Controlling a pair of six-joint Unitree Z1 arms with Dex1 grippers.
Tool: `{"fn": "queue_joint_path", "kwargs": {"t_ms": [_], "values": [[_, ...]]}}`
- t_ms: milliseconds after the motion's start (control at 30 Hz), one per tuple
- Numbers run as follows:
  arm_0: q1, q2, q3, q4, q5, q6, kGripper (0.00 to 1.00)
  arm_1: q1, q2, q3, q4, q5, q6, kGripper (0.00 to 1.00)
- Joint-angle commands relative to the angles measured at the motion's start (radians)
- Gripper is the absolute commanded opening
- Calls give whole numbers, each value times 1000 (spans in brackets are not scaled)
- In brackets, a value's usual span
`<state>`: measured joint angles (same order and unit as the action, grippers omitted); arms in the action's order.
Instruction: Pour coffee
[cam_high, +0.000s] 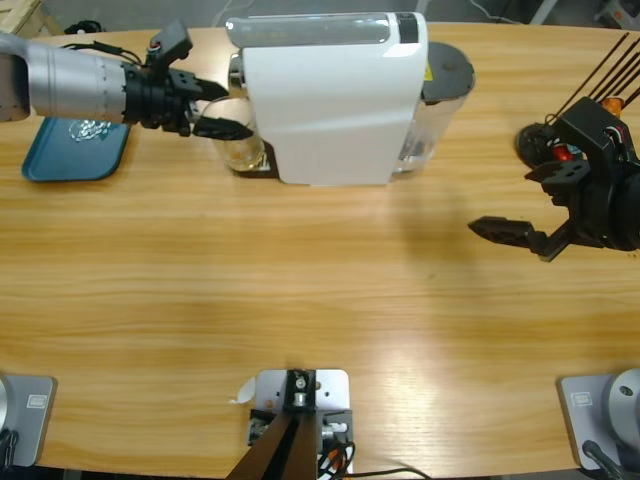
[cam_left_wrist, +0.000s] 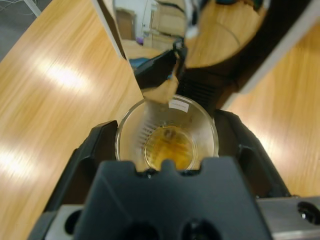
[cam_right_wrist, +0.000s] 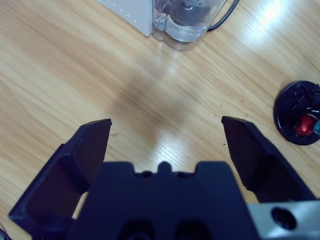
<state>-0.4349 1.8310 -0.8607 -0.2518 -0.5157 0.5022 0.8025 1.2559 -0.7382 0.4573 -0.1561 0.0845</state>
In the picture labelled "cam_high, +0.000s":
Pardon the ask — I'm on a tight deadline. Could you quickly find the clear water tank dark lid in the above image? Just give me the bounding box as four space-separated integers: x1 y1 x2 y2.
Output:
392 41 477 177

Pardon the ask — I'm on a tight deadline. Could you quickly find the light wooden crate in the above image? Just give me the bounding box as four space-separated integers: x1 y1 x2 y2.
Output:
0 0 59 39

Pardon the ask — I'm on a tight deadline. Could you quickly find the shiny crumpled clear film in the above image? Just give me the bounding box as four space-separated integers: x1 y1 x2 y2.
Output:
68 118 114 142

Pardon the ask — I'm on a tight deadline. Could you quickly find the white capsule coffee machine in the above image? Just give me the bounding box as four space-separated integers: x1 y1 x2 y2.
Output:
227 10 431 189

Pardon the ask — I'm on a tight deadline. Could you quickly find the grey metal leg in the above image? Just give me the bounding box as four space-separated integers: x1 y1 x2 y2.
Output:
529 0 559 25

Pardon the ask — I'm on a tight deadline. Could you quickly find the thin white cable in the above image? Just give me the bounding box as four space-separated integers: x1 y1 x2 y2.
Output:
212 0 241 26
469 0 531 25

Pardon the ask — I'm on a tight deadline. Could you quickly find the dark brown post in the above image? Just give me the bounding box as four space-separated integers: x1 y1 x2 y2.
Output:
225 368 319 480

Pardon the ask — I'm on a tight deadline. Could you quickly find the black wire capsule stand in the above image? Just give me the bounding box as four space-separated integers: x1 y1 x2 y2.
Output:
516 32 640 169

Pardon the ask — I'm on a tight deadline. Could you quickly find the white mount block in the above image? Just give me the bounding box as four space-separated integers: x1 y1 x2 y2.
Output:
248 368 355 474

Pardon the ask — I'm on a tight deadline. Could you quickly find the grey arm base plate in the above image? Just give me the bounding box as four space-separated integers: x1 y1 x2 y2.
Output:
0 374 58 467
557 368 640 471

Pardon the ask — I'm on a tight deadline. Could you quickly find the teal plastic tray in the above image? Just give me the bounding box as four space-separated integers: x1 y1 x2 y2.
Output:
20 117 132 182

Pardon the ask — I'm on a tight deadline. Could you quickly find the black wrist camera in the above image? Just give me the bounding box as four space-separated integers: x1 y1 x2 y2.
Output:
147 19 194 71
553 97 629 166

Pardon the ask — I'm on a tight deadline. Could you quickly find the metal drip tray grate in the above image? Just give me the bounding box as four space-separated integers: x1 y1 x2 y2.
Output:
227 149 275 174

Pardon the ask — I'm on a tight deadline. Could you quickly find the clear plastic cup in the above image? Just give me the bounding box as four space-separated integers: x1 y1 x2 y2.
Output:
205 96 266 174

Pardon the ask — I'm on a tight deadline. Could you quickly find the white paper tape strip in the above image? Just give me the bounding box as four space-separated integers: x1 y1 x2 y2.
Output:
228 377 257 405

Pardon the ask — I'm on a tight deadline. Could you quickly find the orange white wire bundle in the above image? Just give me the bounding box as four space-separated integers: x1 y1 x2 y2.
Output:
317 442 357 476

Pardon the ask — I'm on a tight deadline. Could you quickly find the grey machine lever lid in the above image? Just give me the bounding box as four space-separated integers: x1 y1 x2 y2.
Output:
224 13 396 49

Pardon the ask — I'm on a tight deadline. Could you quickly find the orange grey device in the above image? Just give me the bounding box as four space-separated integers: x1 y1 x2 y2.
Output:
594 0 640 29

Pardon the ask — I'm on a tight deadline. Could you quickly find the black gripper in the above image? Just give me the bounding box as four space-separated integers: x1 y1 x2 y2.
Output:
123 63 254 141
468 159 640 264

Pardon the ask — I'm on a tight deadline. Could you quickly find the black object on floor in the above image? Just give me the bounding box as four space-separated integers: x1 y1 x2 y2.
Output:
63 19 104 35

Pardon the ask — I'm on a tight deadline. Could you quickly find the black power cable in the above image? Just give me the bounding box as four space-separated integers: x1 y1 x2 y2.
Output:
349 466 434 480

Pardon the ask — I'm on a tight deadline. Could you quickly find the black base cable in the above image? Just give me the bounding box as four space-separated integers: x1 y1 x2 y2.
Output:
582 439 626 480

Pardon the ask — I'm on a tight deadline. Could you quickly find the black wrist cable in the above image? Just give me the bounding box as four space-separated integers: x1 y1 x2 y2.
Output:
62 42 150 67

